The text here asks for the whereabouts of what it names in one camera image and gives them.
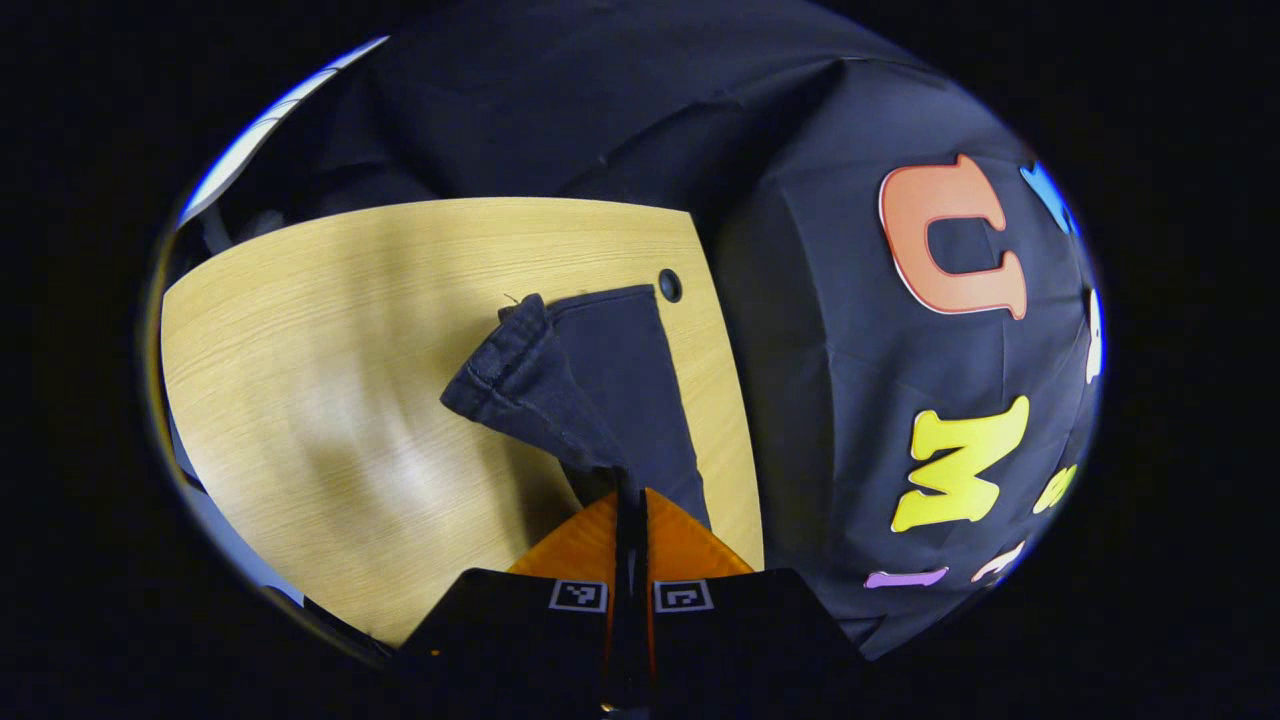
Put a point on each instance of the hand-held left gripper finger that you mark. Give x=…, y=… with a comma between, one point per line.
x=646, y=640
x=621, y=640

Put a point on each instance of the black jeans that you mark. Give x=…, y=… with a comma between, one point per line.
x=600, y=390

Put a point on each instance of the black backdrop cloth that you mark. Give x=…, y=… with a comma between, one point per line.
x=820, y=350

